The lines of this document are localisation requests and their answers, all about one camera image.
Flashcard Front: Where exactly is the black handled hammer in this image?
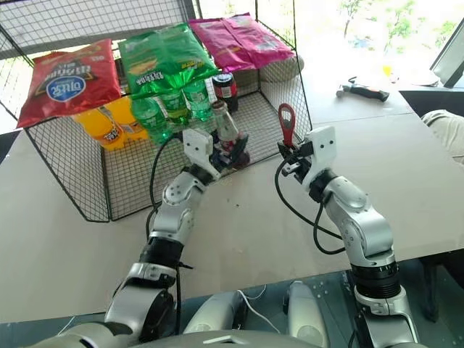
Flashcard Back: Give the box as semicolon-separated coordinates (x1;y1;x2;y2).
335;76;391;103

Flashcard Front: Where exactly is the black wire rack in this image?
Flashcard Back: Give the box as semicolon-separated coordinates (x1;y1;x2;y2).
0;0;314;223

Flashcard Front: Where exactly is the silver robot left thigh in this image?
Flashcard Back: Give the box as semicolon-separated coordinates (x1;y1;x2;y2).
182;289;249;335

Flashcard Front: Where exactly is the dark cola bottle red label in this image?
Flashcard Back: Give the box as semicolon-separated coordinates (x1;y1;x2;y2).
211;72;240;114

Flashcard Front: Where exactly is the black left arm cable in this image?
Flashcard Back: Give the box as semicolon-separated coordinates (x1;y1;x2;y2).
145;133;195;336

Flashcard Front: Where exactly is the thin white cable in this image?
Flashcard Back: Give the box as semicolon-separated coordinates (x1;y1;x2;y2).
236;283;282;334

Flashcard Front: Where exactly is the clear glass bottle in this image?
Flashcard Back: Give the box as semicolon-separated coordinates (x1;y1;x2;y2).
210;100;252;168

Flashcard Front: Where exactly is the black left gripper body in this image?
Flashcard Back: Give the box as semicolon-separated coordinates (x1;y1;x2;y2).
211;144;239;172

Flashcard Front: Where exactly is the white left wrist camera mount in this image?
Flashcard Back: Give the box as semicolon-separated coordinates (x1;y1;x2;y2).
182;128;215;174

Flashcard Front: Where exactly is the orange soda bottle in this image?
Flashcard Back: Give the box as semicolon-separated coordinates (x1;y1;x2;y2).
71;105;127;152
107;96;150;143

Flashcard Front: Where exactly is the black table leg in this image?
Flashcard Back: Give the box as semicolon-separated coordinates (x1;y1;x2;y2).
420;258;440;323

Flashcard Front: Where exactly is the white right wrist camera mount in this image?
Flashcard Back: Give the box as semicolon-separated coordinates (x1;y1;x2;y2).
302;125;336;190

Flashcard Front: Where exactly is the pink chip bag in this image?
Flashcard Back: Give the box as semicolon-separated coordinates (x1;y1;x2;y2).
188;12;297;73

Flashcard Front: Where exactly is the green soda bottle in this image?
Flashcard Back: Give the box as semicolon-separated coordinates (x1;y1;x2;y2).
182;79;215;123
130;96;172;146
158;88;192;127

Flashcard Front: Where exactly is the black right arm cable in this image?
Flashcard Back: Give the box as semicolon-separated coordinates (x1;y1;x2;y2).
273;159;347;255

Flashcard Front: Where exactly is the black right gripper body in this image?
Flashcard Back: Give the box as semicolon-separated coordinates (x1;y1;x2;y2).
286;139;315;183

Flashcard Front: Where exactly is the red chip bag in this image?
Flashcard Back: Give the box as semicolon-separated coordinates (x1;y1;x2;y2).
16;38;123;130

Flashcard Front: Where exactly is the silver robot right thigh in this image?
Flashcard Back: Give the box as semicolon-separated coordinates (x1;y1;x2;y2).
286;280;331;348

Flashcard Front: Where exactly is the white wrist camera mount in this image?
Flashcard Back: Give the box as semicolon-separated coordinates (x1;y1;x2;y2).
302;125;336;190
182;128;215;174

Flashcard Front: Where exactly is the green chip bag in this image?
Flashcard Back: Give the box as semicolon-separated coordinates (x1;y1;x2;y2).
117;22;219;101

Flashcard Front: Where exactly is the person's beige trouser knee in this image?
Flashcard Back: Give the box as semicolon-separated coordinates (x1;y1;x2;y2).
420;109;464;159

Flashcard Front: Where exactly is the silver robot thigh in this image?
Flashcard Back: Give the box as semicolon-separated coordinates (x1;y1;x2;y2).
182;289;249;335
286;280;331;348

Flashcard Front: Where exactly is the red bottle opener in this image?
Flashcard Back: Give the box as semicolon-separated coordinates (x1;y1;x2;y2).
278;103;297;150

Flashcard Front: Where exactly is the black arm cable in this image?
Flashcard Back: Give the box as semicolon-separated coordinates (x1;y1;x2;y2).
145;133;195;336
273;159;347;255

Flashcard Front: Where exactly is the grey round cushion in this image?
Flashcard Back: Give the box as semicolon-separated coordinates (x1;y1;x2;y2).
260;54;306;83

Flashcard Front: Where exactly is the silver robot torso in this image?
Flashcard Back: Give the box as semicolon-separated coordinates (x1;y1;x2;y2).
34;320;329;348

